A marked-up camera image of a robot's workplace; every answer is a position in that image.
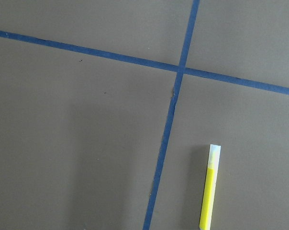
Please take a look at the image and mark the yellow highlighter pen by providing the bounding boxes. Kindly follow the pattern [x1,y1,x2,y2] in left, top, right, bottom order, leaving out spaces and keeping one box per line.
[199,144,221,230]

